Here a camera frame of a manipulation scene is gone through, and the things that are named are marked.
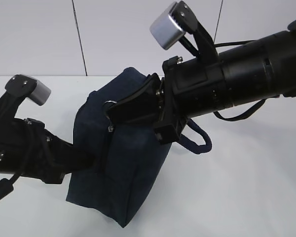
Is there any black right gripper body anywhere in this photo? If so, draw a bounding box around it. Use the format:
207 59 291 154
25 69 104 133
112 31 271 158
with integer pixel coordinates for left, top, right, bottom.
154 56 227 144

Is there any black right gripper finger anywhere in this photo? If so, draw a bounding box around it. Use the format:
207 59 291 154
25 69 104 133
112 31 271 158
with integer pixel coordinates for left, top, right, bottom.
105 73 163 125

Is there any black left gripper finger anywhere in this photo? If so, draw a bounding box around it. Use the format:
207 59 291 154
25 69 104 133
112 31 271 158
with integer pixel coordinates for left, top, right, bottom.
61 142 98 172

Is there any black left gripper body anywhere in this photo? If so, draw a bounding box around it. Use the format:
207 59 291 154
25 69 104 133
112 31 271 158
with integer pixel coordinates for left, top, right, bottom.
0 118 74 184

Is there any dark navy lunch bag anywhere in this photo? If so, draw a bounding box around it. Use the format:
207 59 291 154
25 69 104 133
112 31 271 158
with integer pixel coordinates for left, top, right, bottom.
65 66 212 217

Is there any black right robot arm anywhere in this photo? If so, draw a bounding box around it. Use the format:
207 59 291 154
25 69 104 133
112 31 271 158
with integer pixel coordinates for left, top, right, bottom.
106 20 296 144

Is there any black left camera cable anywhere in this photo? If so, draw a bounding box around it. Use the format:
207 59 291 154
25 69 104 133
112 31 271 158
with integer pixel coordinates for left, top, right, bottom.
0 172 23 207

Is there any black camera cable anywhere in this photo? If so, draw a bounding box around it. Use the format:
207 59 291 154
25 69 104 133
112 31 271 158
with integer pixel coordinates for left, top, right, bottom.
0 172 23 207
213 98 267 122

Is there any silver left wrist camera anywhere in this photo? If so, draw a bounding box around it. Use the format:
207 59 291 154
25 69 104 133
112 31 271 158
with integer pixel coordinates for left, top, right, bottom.
5 74 51 106

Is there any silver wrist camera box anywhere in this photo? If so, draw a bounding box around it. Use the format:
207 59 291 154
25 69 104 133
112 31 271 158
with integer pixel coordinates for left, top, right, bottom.
149 0 219 65

